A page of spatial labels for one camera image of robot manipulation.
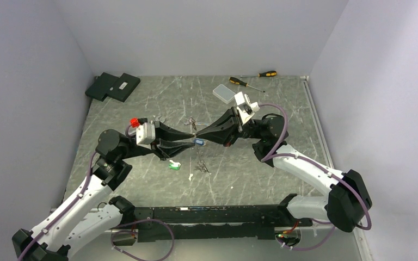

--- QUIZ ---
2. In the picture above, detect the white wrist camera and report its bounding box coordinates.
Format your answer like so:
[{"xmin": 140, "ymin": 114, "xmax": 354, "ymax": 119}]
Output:
[
  {"xmin": 130, "ymin": 118, "xmax": 156, "ymax": 146},
  {"xmin": 234, "ymin": 92, "xmax": 260, "ymax": 125}
]

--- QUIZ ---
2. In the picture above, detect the orange black screwdriver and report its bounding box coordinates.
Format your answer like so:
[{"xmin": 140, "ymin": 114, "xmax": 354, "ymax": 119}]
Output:
[
  {"xmin": 229, "ymin": 77, "xmax": 265, "ymax": 93},
  {"xmin": 241, "ymin": 71, "xmax": 277, "ymax": 78}
]

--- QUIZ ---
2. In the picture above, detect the purple cable at base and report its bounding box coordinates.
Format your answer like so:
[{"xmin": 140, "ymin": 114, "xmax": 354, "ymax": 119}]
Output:
[{"xmin": 110, "ymin": 217, "xmax": 176, "ymax": 261}]

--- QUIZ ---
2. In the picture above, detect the white plastic box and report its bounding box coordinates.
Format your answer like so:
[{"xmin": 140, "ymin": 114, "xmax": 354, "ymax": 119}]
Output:
[{"xmin": 212, "ymin": 84, "xmax": 235, "ymax": 104}]

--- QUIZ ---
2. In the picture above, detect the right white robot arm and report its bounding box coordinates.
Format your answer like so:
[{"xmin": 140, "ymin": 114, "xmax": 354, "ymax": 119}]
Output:
[{"xmin": 195, "ymin": 108, "xmax": 372, "ymax": 232}]

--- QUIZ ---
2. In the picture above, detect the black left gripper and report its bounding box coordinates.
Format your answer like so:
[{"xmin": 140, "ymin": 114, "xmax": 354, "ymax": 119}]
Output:
[{"xmin": 119, "ymin": 120, "xmax": 195, "ymax": 160}]

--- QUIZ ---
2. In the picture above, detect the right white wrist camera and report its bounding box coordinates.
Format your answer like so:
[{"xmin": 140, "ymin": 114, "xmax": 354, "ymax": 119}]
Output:
[{"xmin": 234, "ymin": 92, "xmax": 260, "ymax": 125}]

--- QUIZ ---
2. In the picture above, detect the orange black screwdriver far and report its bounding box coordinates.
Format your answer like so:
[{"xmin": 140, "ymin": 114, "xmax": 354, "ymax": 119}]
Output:
[{"xmin": 241, "ymin": 71, "xmax": 277, "ymax": 78}]

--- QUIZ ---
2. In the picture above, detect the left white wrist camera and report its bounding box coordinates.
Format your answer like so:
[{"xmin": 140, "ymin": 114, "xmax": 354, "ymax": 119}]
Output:
[{"xmin": 130, "ymin": 118, "xmax": 156, "ymax": 146}]

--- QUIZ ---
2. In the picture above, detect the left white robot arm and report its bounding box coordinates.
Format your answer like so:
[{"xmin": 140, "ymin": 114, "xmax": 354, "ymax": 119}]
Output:
[{"xmin": 12, "ymin": 118, "xmax": 194, "ymax": 260}]

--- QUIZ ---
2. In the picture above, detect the small chrome open-end wrench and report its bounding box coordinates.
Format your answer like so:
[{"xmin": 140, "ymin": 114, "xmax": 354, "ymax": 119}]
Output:
[{"xmin": 183, "ymin": 120, "xmax": 210, "ymax": 126}]

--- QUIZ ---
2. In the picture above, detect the orange black screwdriver near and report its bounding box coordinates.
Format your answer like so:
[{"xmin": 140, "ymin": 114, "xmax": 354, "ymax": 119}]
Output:
[{"xmin": 229, "ymin": 77, "xmax": 265, "ymax": 93}]

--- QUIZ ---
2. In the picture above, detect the black flat case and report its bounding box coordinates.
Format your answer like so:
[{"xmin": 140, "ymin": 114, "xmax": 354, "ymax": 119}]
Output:
[{"xmin": 85, "ymin": 72, "xmax": 141, "ymax": 103}]

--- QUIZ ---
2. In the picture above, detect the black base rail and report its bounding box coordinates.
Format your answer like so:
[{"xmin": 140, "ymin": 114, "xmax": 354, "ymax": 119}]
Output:
[{"xmin": 108, "ymin": 196, "xmax": 312, "ymax": 243}]

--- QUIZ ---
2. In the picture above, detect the key with blue tag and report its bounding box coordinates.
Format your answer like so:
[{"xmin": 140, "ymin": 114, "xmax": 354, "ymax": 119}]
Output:
[{"xmin": 193, "ymin": 139, "xmax": 207, "ymax": 146}]

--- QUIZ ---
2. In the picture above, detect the key with green tag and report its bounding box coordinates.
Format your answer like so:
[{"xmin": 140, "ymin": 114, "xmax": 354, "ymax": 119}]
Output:
[{"xmin": 169, "ymin": 160, "xmax": 181, "ymax": 170}]

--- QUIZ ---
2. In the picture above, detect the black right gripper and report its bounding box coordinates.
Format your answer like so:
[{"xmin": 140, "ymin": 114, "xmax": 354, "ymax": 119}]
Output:
[{"xmin": 196, "ymin": 107, "xmax": 263, "ymax": 147}]

